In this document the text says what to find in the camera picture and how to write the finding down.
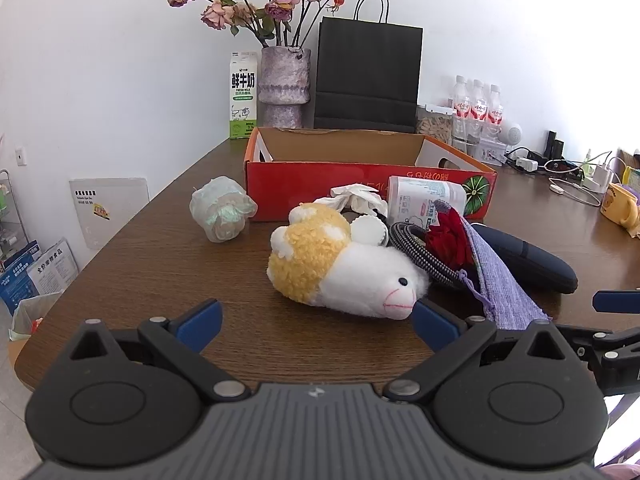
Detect purple knitted pouch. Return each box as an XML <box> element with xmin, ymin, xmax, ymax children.
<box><xmin>435</xmin><ymin>200</ymin><xmax>549</xmax><ymax>330</ymax></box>

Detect navy zipper case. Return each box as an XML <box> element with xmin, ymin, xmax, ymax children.
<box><xmin>472</xmin><ymin>222</ymin><xmax>578</xmax><ymax>295</ymax></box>

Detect red fabric item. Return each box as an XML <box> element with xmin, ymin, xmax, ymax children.
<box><xmin>424</xmin><ymin>209</ymin><xmax>475</xmax><ymax>271</ymax></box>

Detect black braided cable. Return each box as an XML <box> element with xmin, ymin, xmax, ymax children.
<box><xmin>387</xmin><ymin>221</ymin><xmax>460</xmax><ymax>288</ymax></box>

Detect green white roll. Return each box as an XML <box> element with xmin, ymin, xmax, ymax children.
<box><xmin>189</xmin><ymin>176</ymin><xmax>258</xmax><ymax>243</ymax></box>

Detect cotton swab plastic jar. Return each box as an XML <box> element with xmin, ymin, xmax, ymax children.
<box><xmin>387</xmin><ymin>176</ymin><xmax>466</xmax><ymax>229</ymax></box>

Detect yellow white plush sheep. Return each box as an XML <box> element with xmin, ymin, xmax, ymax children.
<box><xmin>267</xmin><ymin>203</ymin><xmax>430</xmax><ymax>321</ymax></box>

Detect yellow mug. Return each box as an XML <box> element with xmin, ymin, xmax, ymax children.
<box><xmin>600</xmin><ymin>183</ymin><xmax>639</xmax><ymax>231</ymax></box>

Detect white lid under tissue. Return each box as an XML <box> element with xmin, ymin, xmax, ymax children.
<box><xmin>350</xmin><ymin>214</ymin><xmax>388</xmax><ymax>246</ymax></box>

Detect crumpled white tissue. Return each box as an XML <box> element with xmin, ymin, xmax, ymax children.
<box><xmin>314</xmin><ymin>183</ymin><xmax>388</xmax><ymax>217</ymax></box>

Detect white leaning board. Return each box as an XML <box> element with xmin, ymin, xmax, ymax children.
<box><xmin>70</xmin><ymin>178</ymin><xmax>149</xmax><ymax>250</ymax></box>

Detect white power adapter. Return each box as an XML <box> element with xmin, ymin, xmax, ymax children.
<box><xmin>515</xmin><ymin>157</ymin><xmax>538</xmax><ymax>172</ymax></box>

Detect black standing device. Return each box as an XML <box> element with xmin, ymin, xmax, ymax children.
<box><xmin>544</xmin><ymin>130</ymin><xmax>564</xmax><ymax>159</ymax></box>

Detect blue white boxes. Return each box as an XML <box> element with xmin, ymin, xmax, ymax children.
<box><xmin>1</xmin><ymin>238</ymin><xmax>79</xmax><ymax>314</ymax></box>

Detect red cardboard box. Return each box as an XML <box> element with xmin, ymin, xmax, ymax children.
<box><xmin>244</xmin><ymin>127</ymin><xmax>497</xmax><ymax>222</ymax></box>

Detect white round speaker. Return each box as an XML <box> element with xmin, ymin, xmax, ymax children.
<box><xmin>498</xmin><ymin>120</ymin><xmax>523</xmax><ymax>146</ymax></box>

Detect seed storage container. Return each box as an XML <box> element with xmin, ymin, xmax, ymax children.
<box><xmin>416</xmin><ymin>105</ymin><xmax>454</xmax><ymax>144</ymax></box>

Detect water bottle right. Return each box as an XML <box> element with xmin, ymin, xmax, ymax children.
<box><xmin>484</xmin><ymin>84</ymin><xmax>503</xmax><ymax>140</ymax></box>

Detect water bottle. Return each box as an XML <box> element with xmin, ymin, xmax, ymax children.
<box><xmin>468</xmin><ymin>79</ymin><xmax>488</xmax><ymax>144</ymax></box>
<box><xmin>452</xmin><ymin>75</ymin><xmax>471</xmax><ymax>141</ymax></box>
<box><xmin>484</xmin><ymin>84</ymin><xmax>503</xmax><ymax>140</ymax></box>

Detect water bottle left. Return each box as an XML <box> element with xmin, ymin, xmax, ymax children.
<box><xmin>452</xmin><ymin>75</ymin><xmax>471</xmax><ymax>141</ymax></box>

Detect water bottle middle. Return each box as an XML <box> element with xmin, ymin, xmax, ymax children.
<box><xmin>468</xmin><ymin>79</ymin><xmax>488</xmax><ymax>144</ymax></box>

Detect purple ceramic vase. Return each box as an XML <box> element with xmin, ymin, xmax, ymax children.
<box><xmin>257</xmin><ymin>46</ymin><xmax>310</xmax><ymax>129</ymax></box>

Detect black paper bag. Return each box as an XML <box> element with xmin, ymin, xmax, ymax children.
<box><xmin>314</xmin><ymin>0</ymin><xmax>423</xmax><ymax>133</ymax></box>

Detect milk carton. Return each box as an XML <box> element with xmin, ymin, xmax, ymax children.
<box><xmin>229</xmin><ymin>52</ymin><xmax>258</xmax><ymax>140</ymax></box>

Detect dried pink roses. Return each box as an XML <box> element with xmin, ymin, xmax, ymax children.
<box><xmin>167</xmin><ymin>0</ymin><xmax>345</xmax><ymax>48</ymax></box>

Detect white cable with puck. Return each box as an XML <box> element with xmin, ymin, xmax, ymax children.
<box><xmin>546</xmin><ymin>174</ymin><xmax>603</xmax><ymax>208</ymax></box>

